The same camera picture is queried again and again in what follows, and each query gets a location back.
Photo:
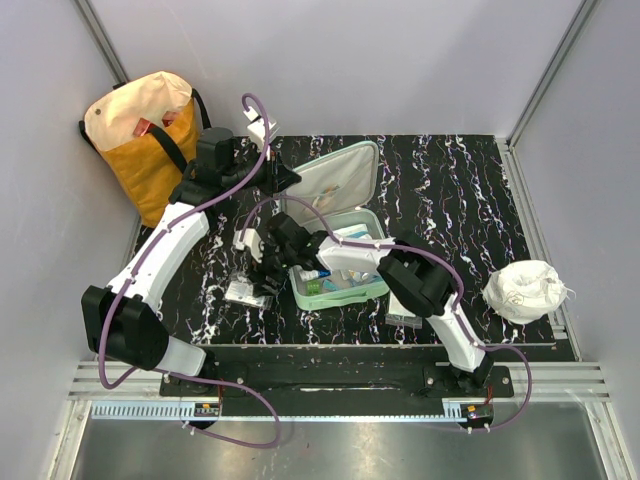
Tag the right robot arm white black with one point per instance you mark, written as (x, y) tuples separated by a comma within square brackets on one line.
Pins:
[(424, 284)]

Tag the clear bag white leaflets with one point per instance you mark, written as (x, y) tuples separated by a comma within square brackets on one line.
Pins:
[(249, 290)]

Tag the mint green medicine case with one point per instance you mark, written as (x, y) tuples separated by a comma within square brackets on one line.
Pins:
[(354, 169)]

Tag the small green box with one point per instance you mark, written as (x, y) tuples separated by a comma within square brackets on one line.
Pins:
[(313, 288)]

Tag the orange tote bag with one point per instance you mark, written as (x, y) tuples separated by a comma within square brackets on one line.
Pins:
[(146, 131)]

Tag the teal plaster packet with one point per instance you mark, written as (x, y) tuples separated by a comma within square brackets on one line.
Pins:
[(355, 278)]

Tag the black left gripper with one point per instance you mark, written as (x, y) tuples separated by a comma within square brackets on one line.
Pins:
[(279, 177)]

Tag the clear bag white pads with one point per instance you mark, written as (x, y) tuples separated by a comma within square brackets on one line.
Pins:
[(398, 315)]

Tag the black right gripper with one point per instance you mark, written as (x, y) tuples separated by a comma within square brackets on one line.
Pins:
[(261, 271)]

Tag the blue mask packet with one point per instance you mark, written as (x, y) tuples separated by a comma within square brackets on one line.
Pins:
[(358, 231)]

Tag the white crumpled cloth bag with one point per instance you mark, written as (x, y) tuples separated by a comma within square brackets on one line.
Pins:
[(525, 291)]

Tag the clear bag yellow items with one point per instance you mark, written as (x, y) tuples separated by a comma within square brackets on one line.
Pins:
[(325, 197)]

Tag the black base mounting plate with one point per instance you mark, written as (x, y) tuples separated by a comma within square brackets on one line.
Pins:
[(340, 381)]

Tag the cyan sachet strip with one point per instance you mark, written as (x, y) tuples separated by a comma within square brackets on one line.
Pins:
[(328, 286)]

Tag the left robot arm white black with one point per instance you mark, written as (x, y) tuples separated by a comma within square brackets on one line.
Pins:
[(121, 319)]

